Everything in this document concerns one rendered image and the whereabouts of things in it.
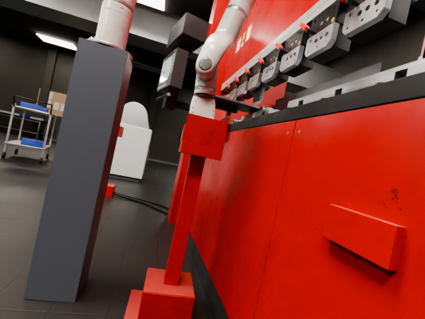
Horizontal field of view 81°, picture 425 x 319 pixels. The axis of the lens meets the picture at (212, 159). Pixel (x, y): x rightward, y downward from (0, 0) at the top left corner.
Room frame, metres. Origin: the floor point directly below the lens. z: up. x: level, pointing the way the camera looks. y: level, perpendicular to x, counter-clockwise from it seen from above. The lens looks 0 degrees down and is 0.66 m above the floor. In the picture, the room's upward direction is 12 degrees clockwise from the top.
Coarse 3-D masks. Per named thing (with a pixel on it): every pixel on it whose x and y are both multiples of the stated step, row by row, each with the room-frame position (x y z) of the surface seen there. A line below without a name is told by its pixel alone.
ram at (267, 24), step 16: (256, 0) 1.80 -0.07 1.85; (272, 0) 1.48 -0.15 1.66; (288, 0) 1.26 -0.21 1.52; (304, 0) 1.09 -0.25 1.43; (256, 16) 1.72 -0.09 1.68; (272, 16) 1.43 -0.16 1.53; (288, 16) 1.22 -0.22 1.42; (240, 32) 2.04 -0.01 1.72; (256, 32) 1.65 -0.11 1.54; (272, 32) 1.38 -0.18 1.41; (288, 32) 1.18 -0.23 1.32; (240, 48) 1.94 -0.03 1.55; (256, 48) 1.58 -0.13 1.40; (272, 48) 1.33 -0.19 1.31; (240, 64) 1.85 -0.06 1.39; (224, 80) 2.25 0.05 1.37
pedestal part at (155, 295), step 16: (160, 272) 1.10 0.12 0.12; (144, 288) 0.96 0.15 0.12; (160, 288) 0.98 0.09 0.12; (176, 288) 1.00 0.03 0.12; (192, 288) 1.03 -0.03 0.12; (128, 304) 1.00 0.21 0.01; (144, 304) 0.93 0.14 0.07; (160, 304) 0.94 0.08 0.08; (176, 304) 0.95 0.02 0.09; (192, 304) 0.96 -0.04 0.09
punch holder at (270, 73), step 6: (276, 48) 1.27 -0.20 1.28; (270, 54) 1.33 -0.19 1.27; (276, 54) 1.25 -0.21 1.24; (282, 54) 1.24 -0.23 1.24; (270, 60) 1.32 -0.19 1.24; (276, 60) 1.24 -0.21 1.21; (270, 66) 1.29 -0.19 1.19; (276, 66) 1.24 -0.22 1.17; (264, 72) 1.35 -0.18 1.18; (270, 72) 1.28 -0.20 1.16; (276, 72) 1.24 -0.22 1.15; (264, 78) 1.33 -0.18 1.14; (270, 78) 1.28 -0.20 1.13; (276, 78) 1.26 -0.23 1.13; (282, 78) 1.25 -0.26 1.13; (270, 84) 1.37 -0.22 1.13; (276, 84) 1.34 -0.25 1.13
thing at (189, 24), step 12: (180, 24) 2.42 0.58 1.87; (192, 24) 2.35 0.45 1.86; (204, 24) 2.41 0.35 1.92; (180, 36) 2.40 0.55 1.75; (192, 36) 2.36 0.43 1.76; (204, 36) 2.42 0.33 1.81; (168, 48) 2.75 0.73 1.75; (192, 48) 2.61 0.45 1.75; (168, 96) 2.71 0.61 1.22; (168, 108) 2.74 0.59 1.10
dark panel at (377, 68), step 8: (376, 64) 1.32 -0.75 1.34; (384, 64) 1.29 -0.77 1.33; (352, 72) 1.48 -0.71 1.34; (360, 72) 1.42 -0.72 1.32; (368, 72) 1.37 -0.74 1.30; (376, 72) 1.31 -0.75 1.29; (336, 80) 1.60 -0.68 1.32; (344, 80) 1.53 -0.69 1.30; (352, 80) 1.47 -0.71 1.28; (312, 88) 1.84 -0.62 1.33; (320, 88) 1.75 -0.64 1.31; (328, 88) 1.67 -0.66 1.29; (288, 96) 2.16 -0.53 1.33; (296, 96) 2.04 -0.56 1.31; (280, 104) 2.28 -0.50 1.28
